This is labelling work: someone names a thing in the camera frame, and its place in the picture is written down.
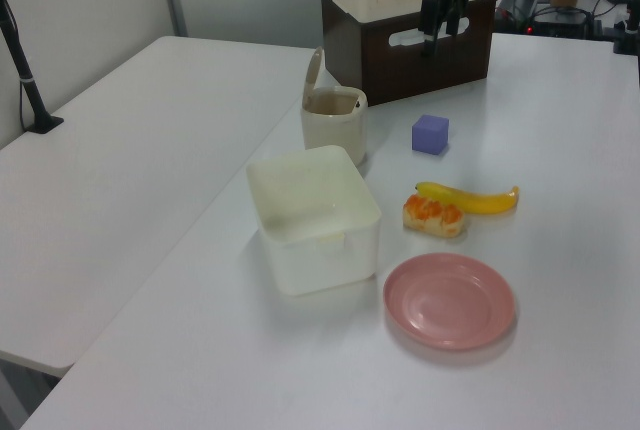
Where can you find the beige trash can with lid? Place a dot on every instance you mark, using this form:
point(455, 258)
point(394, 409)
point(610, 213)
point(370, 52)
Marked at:
point(332, 135)

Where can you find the dark brown wooden box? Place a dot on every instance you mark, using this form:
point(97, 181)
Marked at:
point(400, 75)

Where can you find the black electronics box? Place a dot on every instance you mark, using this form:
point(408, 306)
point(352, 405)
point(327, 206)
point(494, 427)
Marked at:
point(560, 25)

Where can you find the purple cube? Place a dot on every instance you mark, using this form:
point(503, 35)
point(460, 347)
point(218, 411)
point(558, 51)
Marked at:
point(429, 137)

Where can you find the black table clamp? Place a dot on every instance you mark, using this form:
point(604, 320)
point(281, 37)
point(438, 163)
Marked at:
point(627, 35)

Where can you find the yellow toy banana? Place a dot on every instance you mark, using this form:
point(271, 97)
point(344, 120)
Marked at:
point(475, 202)

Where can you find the toy salmon roe sushi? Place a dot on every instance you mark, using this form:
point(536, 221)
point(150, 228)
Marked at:
point(432, 217)

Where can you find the white rectangular plastic container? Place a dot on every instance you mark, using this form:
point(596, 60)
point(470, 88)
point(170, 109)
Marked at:
point(325, 265)

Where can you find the pink plastic plate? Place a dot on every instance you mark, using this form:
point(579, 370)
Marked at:
point(450, 302)

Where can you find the black camera pole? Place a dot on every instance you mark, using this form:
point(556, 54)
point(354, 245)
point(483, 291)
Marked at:
point(25, 80)

